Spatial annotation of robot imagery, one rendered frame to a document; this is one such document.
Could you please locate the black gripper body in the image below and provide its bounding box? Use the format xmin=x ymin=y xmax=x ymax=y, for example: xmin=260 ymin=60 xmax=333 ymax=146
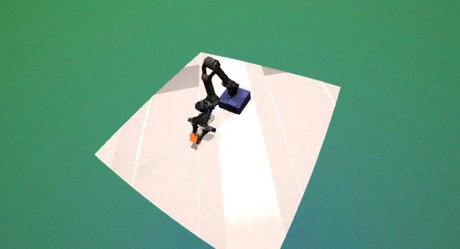
xmin=188 ymin=112 xmax=216 ymax=133

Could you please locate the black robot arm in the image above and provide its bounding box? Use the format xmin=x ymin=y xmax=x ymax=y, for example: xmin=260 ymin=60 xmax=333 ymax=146
xmin=192 ymin=56 xmax=240 ymax=124

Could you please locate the orange block with dark square face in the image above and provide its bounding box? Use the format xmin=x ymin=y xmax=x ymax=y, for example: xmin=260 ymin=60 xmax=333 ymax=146
xmin=190 ymin=133 xmax=202 ymax=144

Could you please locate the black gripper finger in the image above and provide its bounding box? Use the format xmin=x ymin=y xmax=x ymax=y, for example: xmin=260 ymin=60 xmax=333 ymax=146
xmin=199 ymin=129 xmax=210 ymax=140
xmin=190 ymin=123 xmax=199 ymax=134

